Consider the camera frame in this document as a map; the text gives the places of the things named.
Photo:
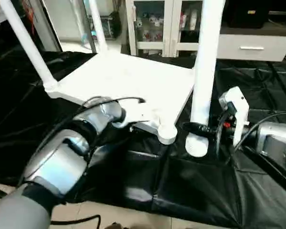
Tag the white plastic table leg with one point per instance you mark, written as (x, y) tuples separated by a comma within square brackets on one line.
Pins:
[(26, 43), (205, 71), (97, 26)]

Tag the white plastic table top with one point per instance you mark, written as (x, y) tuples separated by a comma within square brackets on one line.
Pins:
[(121, 78)]

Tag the black mat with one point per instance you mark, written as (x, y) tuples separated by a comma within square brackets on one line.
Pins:
[(205, 186)]

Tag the white drawer unit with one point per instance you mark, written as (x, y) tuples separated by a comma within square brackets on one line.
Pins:
[(252, 47)]

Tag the white glass-door cabinet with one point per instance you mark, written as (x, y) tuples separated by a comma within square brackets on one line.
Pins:
[(169, 35)]

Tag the black box with orange label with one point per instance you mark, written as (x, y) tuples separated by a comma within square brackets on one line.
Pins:
[(248, 14)]

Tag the light blue plastic stand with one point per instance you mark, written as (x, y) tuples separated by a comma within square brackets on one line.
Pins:
[(89, 38)]

